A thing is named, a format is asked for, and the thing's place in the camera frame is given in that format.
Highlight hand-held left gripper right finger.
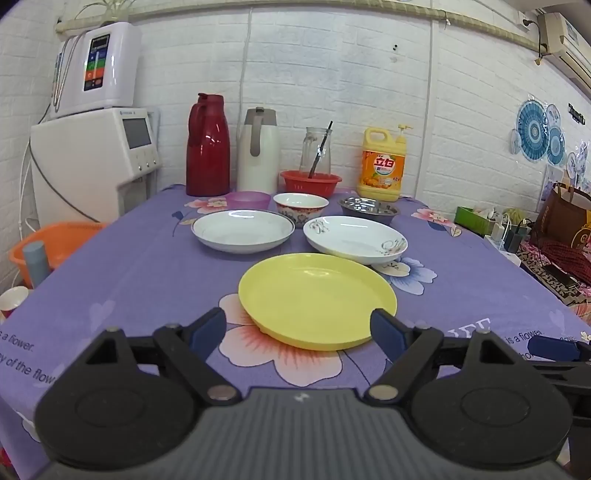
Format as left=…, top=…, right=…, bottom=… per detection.
left=364, top=308, right=532, bottom=407

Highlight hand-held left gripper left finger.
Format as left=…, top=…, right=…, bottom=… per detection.
left=82, top=307, right=243, bottom=407

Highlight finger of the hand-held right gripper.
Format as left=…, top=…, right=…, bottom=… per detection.
left=527, top=335, right=591, bottom=363

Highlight yellow plastic plate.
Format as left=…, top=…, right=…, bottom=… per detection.
left=238, top=252, right=398, bottom=352

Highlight white plate with swirl print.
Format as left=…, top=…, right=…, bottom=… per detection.
left=303, top=215, right=409, bottom=266

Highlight white plate with grey rim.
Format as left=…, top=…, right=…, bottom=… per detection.
left=191, top=209, right=296, bottom=254

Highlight stainless steel bowl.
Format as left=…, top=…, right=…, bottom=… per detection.
left=338, top=196, right=400, bottom=227

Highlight white bowl with patterned outside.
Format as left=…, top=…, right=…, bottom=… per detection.
left=273, top=192, right=329, bottom=228

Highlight black phone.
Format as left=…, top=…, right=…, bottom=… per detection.
left=545, top=263, right=578, bottom=289

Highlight purple floral tablecloth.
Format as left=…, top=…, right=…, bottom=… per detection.
left=0, top=185, right=591, bottom=467

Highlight red woven cloth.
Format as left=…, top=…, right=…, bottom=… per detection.
left=540, top=240, right=591, bottom=287

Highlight white power strip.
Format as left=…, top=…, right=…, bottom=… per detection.
left=485, top=233, right=522, bottom=266

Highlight brown paper bag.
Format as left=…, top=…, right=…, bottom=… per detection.
left=531, top=182, right=591, bottom=252

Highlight purple plastic bowl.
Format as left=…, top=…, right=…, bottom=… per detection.
left=225, top=191, right=271, bottom=212

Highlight green box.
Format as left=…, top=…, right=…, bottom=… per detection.
left=454, top=206, right=497, bottom=237

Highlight yellow detergent bottle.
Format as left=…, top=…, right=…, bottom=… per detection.
left=357, top=124, right=413, bottom=202

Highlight red plastic bowl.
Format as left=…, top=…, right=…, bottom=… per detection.
left=280, top=170, right=343, bottom=200

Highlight orange plastic basket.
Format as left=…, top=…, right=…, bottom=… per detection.
left=8, top=222, right=108, bottom=289

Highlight red thermos jug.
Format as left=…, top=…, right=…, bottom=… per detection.
left=186, top=93, right=230, bottom=197

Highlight white thermos jug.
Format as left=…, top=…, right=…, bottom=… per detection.
left=237, top=107, right=281, bottom=195

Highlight grey-blue cylinder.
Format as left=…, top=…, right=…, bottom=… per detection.
left=23, top=241, right=51, bottom=289

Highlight clear glass jar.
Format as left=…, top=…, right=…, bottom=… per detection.
left=299, top=127, right=333, bottom=176

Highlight red paper cup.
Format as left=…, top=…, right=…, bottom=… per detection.
left=0, top=286, right=31, bottom=319

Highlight white water dispenser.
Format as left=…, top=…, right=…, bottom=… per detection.
left=30, top=106, right=162, bottom=224

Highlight white water purifier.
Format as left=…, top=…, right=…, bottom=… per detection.
left=48, top=21, right=142, bottom=120

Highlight white air conditioner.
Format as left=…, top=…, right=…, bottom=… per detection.
left=537, top=12, right=591, bottom=93

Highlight beige ceiling pipe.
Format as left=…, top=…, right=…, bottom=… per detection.
left=55, top=0, right=541, bottom=47

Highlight small blue fan wall sticker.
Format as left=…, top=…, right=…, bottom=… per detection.
left=546, top=126, right=566, bottom=167

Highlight grey cable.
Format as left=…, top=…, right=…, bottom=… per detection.
left=28, top=143, right=107, bottom=224

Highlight large blue fan wall sticker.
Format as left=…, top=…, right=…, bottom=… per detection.
left=516, top=99, right=550, bottom=162

